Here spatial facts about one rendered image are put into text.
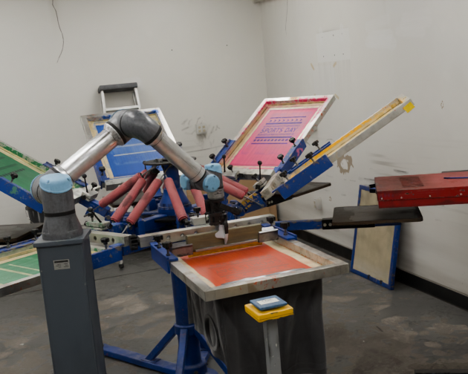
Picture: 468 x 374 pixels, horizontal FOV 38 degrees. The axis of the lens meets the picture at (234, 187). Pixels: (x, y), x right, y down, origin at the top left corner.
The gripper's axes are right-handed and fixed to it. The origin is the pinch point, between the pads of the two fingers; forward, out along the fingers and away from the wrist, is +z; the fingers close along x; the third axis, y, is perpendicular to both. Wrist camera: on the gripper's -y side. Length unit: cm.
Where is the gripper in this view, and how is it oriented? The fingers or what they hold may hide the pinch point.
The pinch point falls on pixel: (225, 240)
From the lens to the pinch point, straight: 312.9
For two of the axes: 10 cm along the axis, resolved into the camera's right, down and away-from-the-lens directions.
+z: 1.0, 9.8, 1.7
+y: -9.3, 1.5, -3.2
